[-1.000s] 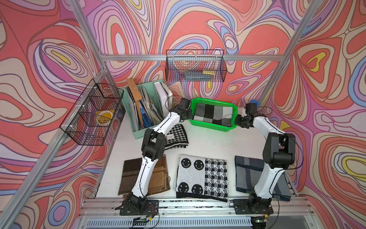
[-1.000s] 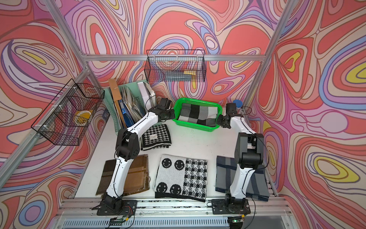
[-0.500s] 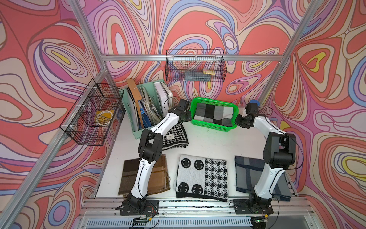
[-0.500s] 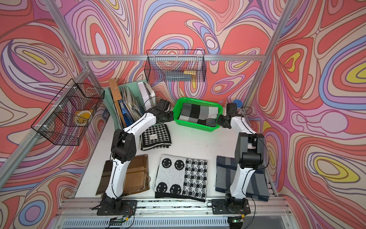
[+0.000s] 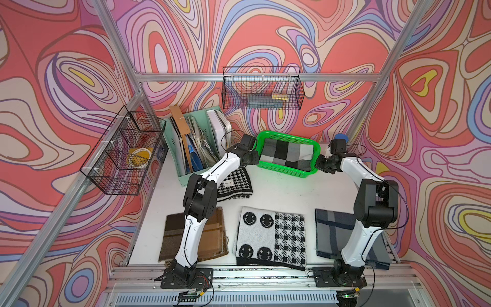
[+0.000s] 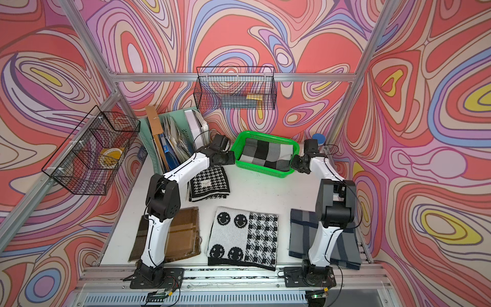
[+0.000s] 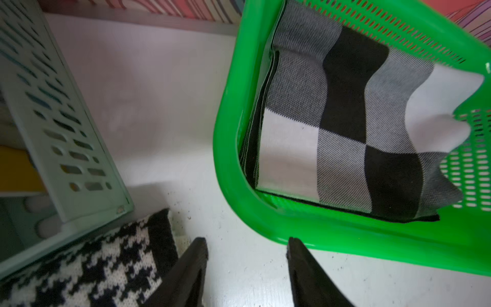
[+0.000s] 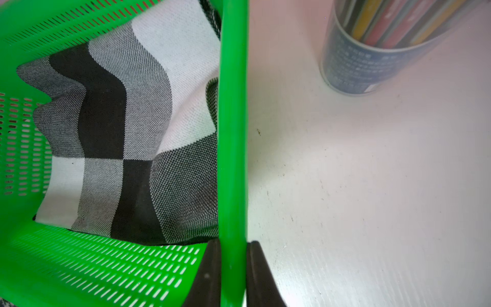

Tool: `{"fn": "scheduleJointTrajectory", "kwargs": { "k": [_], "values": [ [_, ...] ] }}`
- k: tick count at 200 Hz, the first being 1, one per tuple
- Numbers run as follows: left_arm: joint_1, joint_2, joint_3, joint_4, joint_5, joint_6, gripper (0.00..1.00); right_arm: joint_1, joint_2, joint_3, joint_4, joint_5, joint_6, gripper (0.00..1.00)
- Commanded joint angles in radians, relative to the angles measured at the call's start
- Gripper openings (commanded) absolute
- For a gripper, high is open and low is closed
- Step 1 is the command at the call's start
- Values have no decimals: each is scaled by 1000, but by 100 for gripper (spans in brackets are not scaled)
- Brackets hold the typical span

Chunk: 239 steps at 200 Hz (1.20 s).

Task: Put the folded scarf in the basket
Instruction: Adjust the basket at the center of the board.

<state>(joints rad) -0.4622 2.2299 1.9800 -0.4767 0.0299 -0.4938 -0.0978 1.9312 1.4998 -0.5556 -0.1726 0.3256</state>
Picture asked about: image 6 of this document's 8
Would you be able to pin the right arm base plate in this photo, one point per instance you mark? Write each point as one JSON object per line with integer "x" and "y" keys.
{"x": 298, "y": 277}

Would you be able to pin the clear tube blue cap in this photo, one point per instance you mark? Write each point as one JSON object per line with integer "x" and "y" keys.
{"x": 320, "y": 138}

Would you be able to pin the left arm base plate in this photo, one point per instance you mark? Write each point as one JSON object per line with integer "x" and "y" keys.
{"x": 157, "y": 278}

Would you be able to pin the grey black checked scarf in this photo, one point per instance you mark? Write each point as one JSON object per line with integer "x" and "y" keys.
{"x": 266, "y": 154}

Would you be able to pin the aluminium rail frame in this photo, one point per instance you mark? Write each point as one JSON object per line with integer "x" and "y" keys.
{"x": 232, "y": 286}

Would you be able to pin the black wire basket back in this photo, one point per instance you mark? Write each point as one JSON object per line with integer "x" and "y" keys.
{"x": 235, "y": 87}

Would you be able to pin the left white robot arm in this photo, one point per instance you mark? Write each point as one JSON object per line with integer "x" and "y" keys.
{"x": 163, "y": 202}

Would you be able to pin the green plastic basket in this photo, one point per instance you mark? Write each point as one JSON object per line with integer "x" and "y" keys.
{"x": 239, "y": 145}

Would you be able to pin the black wire basket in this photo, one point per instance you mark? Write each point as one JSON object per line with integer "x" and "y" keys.
{"x": 235, "y": 87}
{"x": 90, "y": 158}

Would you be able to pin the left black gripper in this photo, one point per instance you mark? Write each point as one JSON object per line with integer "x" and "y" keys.
{"x": 231, "y": 158}

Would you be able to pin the mint green file organizer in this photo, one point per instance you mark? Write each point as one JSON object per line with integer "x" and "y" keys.
{"x": 184, "y": 131}

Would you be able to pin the brown plaid scarf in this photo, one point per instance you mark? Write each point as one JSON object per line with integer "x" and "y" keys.
{"x": 183, "y": 242}

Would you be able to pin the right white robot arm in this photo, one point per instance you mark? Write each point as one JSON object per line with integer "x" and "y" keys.
{"x": 335, "y": 206}

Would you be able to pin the blue folder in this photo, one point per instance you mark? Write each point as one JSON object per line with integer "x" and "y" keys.
{"x": 170, "y": 157}

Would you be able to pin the black wire basket left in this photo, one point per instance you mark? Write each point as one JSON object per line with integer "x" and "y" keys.
{"x": 90, "y": 158}

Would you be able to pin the smiley face houndstooth scarf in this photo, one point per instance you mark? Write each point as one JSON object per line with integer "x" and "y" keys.
{"x": 243, "y": 238}

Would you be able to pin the grey navy plaid scarf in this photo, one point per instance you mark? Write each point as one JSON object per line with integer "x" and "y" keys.
{"x": 303, "y": 229}

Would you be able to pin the black white houndstooth scarf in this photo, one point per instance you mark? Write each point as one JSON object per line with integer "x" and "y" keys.
{"x": 211, "y": 183}

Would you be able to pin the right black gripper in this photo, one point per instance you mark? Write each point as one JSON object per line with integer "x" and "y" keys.
{"x": 294, "y": 164}

